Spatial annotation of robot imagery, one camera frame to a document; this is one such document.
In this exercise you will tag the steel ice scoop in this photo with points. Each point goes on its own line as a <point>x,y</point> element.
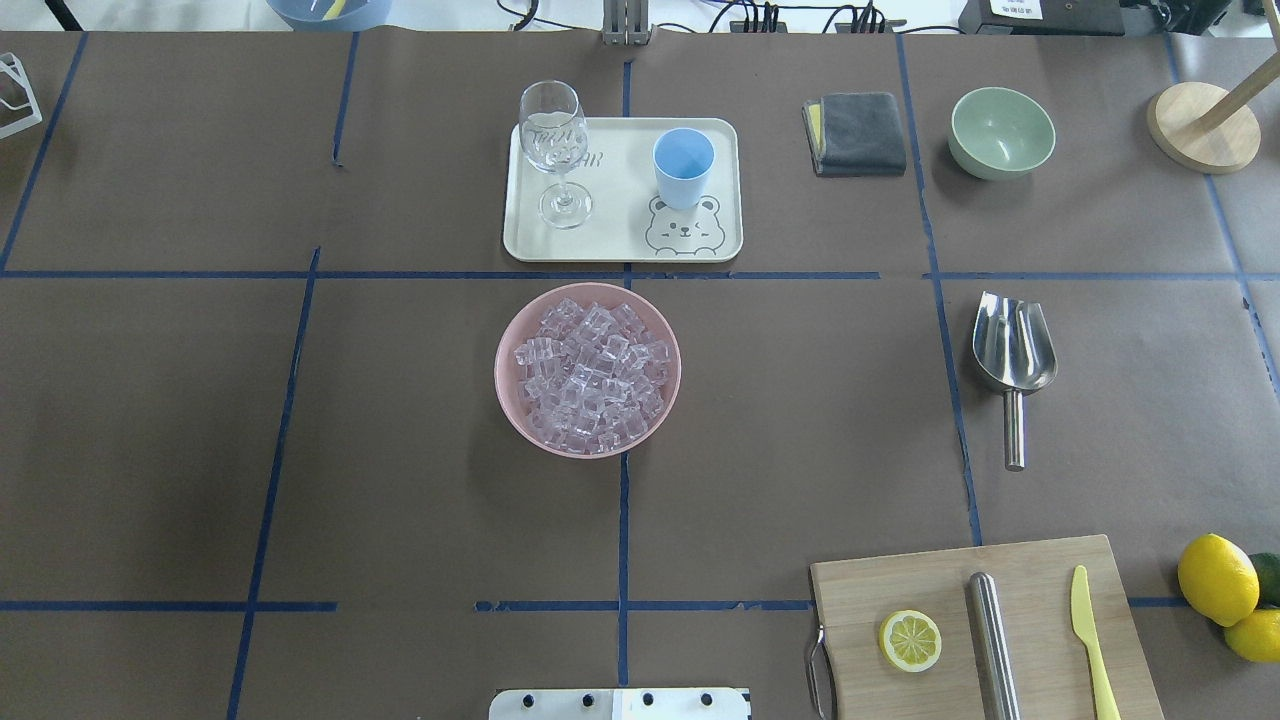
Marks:
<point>1014,350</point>

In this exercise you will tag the pile of clear ice cubes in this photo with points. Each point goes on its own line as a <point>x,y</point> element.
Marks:
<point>590,375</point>

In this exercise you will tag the light blue plastic cup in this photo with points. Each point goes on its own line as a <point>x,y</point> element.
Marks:
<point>682,158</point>

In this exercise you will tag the wooden cup stand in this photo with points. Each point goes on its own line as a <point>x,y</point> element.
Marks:
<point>1205,120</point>

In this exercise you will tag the pink bowl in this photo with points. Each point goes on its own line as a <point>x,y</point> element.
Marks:
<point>587,441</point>

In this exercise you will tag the cream bear serving tray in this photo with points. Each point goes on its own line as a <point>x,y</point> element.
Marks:
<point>629,222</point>

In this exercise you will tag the clear wine glass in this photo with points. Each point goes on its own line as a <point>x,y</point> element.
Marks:
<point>554,139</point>

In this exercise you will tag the lemon half slice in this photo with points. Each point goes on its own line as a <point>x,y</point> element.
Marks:
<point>910,641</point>

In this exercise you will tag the green ceramic bowl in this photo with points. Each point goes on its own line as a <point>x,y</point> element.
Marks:
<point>998,134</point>

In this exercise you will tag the steel cylinder rod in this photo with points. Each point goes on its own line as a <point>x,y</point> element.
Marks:
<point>992,655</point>

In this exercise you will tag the blue bowl with fork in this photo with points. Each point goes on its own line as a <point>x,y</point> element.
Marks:
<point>332,16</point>

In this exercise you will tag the yellow plastic knife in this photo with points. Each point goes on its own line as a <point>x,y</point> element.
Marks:
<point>1085,629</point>

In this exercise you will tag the wooden cutting board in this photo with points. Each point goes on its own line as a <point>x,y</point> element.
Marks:
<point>1049,665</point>

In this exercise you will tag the whole yellow lemon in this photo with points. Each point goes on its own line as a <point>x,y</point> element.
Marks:
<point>1218,579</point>

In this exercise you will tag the green lime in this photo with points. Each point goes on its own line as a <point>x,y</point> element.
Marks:
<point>1266,565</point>

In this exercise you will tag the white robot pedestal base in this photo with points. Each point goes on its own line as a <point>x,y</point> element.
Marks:
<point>623,703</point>

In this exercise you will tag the white wire cup rack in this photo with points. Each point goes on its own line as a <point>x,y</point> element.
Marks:
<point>19,104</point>

